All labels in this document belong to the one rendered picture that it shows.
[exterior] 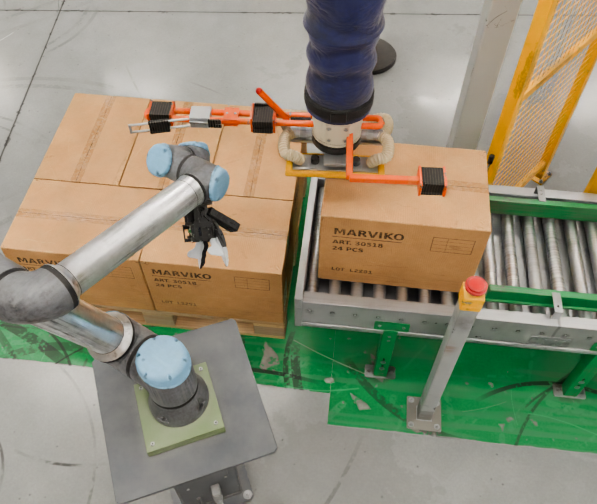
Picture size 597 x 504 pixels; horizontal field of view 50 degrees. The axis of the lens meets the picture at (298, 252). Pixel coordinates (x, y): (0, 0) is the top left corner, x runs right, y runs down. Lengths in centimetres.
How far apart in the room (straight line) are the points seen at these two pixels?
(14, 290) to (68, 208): 157
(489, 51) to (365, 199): 118
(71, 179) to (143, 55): 173
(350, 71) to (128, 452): 133
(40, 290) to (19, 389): 180
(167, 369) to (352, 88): 99
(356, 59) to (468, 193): 74
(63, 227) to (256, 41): 226
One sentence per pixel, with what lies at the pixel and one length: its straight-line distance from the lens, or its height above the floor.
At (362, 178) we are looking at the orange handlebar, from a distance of 202.
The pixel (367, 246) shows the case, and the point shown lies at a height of 80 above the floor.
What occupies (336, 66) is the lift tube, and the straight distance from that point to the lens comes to 194.
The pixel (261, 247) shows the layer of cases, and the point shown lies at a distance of 269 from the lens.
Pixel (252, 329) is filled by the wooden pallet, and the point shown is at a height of 2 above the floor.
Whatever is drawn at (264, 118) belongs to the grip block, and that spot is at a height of 123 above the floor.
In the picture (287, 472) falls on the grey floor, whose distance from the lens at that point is 283.
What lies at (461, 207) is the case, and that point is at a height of 95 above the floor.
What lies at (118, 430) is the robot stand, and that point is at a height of 75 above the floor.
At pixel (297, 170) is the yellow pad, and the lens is 220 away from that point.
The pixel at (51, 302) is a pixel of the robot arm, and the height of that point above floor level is 155.
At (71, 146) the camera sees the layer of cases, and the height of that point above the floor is 54.
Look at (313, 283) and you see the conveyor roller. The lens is 258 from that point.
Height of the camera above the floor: 270
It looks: 54 degrees down
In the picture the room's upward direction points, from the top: straight up
